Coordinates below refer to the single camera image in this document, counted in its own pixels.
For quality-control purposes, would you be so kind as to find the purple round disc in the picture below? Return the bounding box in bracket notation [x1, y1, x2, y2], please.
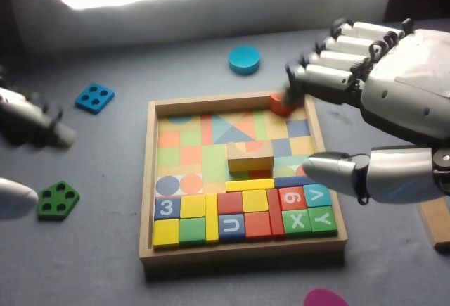
[303, 288, 351, 306]

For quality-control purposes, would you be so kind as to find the blue round disc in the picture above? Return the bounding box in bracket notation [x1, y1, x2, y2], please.
[227, 45, 262, 75]

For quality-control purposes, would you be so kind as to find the grey table cloth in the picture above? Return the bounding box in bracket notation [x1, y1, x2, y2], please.
[0, 17, 450, 306]

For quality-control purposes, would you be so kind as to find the square wooden tray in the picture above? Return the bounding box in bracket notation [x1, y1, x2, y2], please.
[139, 91, 349, 268]

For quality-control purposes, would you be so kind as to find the white backdrop sheet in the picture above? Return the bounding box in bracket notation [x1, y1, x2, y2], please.
[0, 0, 450, 60]

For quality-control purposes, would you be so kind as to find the red cylinder block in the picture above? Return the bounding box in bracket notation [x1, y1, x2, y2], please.
[269, 93, 296, 116]

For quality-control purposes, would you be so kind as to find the green pentagon five-hole block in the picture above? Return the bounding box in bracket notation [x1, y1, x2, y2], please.
[37, 180, 81, 221]

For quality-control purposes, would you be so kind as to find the natural wooden arch block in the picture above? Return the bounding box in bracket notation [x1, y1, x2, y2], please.
[226, 141, 275, 173]

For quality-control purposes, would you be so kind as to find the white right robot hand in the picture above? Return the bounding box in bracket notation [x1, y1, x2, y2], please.
[283, 18, 450, 205]

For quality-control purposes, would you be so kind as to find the flat wooden board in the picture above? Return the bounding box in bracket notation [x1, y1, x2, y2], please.
[417, 196, 450, 250]

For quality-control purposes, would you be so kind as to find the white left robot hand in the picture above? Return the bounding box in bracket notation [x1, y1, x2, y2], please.
[0, 66, 77, 221]

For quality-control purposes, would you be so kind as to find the blue square four-hole block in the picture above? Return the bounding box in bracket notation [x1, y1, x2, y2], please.
[74, 82, 116, 115]

